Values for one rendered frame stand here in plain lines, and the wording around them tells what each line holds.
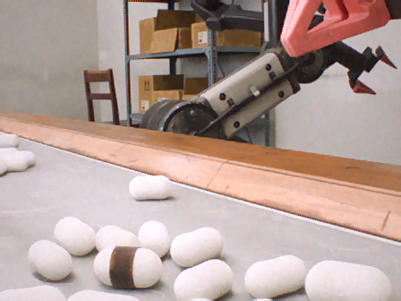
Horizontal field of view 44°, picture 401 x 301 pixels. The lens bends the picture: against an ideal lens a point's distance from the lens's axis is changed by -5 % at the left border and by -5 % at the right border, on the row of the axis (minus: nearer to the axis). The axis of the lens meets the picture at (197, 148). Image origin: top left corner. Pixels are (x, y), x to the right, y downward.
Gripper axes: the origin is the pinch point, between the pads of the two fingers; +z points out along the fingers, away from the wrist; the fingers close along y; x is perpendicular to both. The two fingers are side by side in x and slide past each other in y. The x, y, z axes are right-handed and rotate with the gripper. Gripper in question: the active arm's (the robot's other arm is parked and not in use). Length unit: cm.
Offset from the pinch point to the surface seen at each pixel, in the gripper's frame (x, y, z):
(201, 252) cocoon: 3.5, 1.2, 13.5
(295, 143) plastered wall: 160, -188, -123
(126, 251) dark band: 0.0, 1.0, 16.2
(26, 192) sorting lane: 3.3, -24.4, 15.7
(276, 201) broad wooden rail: 11.2, -5.3, 4.8
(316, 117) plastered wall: 147, -172, -133
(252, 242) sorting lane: 7.5, -0.5, 10.2
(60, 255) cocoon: -1.2, -1.6, 18.5
